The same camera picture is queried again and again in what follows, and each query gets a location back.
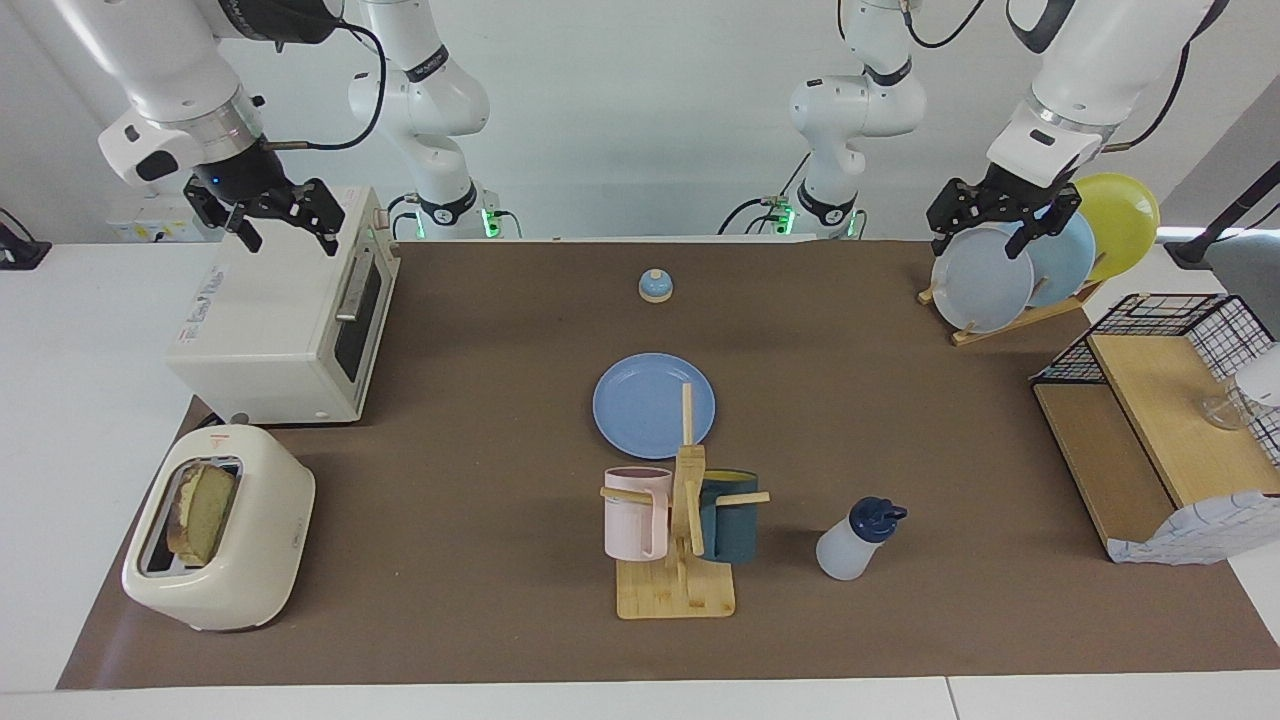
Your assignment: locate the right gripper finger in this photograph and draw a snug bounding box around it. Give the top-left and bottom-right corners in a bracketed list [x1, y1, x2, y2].
[290, 180, 346, 256]
[222, 205, 263, 253]

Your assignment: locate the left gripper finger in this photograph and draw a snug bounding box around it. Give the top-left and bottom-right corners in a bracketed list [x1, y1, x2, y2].
[926, 180, 996, 259]
[1005, 185, 1083, 261]

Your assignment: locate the toasted bread slice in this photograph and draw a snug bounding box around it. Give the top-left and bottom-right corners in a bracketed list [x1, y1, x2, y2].
[165, 462, 239, 566]

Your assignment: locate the white bottle dark blue cap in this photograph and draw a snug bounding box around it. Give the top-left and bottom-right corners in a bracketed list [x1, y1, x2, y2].
[815, 497, 909, 582]

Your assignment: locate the light blue round plate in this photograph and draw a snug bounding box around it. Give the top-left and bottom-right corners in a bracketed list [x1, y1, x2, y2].
[1020, 210, 1098, 309]

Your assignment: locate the yellow round plate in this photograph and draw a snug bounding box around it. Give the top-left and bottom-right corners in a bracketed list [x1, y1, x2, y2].
[1072, 172, 1161, 284]

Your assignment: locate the grey round plate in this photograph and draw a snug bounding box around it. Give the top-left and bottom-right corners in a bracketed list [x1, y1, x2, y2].
[930, 225, 1035, 334]

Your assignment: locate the wooden plate rack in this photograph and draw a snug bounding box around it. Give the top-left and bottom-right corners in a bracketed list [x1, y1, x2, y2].
[917, 250, 1106, 348]

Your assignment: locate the white power socket box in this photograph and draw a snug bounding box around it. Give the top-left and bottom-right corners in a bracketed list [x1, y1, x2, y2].
[105, 193, 223, 243]

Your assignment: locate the white toaster oven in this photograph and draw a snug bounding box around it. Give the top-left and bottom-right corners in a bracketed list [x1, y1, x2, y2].
[165, 185, 401, 425]

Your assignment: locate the grey rounded object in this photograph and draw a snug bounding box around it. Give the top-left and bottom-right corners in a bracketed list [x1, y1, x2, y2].
[1205, 228, 1280, 336]

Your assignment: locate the two-tier wooden shelf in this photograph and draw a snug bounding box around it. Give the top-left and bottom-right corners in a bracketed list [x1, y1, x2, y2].
[1033, 333, 1280, 561]

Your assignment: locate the clear glass cup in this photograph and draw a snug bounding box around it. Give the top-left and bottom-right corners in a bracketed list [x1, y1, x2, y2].
[1200, 385, 1256, 431]

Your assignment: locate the white rounded object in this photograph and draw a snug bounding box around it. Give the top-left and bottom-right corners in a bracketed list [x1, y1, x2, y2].
[1237, 343, 1280, 409]

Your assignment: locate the cream two-slot toaster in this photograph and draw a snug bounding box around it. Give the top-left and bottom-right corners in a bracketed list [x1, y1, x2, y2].
[121, 424, 317, 633]

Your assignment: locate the white blue checkered cloth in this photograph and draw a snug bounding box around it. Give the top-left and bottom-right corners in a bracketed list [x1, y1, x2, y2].
[1106, 490, 1280, 566]

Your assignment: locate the teal mug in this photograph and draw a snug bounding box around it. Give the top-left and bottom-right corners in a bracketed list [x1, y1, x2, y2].
[697, 469, 760, 564]

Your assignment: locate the brown table mat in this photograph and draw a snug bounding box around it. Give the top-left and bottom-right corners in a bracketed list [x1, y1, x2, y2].
[57, 240, 1280, 691]

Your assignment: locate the pink mug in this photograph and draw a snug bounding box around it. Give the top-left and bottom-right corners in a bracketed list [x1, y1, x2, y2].
[603, 466, 673, 562]

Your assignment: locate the wooden mug rack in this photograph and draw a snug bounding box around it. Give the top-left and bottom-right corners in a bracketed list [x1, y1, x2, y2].
[600, 382, 772, 621]

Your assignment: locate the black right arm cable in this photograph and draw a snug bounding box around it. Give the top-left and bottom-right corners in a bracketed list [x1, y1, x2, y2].
[260, 20, 388, 153]

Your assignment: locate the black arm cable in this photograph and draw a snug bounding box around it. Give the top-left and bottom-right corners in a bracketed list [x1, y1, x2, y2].
[1100, 0, 1233, 153]
[260, 20, 388, 153]

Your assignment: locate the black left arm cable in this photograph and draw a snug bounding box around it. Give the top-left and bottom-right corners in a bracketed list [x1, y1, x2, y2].
[1100, 0, 1233, 153]

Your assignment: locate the black wire mesh frame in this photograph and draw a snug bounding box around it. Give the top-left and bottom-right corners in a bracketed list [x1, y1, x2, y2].
[1030, 293, 1280, 471]

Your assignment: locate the black clamp mount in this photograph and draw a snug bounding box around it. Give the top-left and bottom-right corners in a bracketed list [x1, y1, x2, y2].
[0, 207, 53, 271]

